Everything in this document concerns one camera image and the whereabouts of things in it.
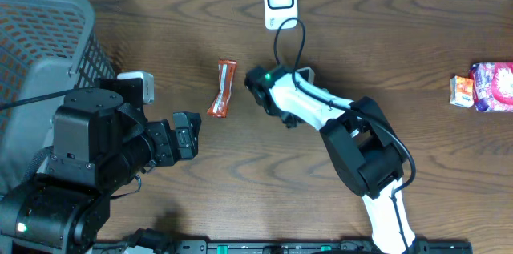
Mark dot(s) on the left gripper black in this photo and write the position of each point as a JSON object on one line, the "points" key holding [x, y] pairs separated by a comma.
{"points": [[167, 143]]}

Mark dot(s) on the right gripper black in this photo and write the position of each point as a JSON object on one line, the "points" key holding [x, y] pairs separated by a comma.
{"points": [[291, 122]]}

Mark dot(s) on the red-orange snack bar wrapper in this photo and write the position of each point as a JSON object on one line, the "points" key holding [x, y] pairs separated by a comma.
{"points": [[219, 107]]}

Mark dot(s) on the orange white snack packet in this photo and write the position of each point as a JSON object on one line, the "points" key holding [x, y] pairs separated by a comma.
{"points": [[461, 91]]}

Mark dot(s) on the purple sanitary pad pack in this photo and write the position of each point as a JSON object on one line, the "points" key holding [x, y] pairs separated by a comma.
{"points": [[492, 90]]}

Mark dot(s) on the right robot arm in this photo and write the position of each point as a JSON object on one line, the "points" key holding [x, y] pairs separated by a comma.
{"points": [[365, 152]]}

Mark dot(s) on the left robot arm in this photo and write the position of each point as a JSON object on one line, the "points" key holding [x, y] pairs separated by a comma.
{"points": [[101, 143]]}

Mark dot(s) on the white barcode scanner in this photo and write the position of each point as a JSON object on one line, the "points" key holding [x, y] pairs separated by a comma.
{"points": [[280, 14]]}

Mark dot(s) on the grey plastic shopping basket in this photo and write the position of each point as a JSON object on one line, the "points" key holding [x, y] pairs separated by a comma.
{"points": [[46, 46]]}

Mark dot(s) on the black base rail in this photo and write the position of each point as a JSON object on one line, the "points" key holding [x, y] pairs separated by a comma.
{"points": [[225, 247]]}

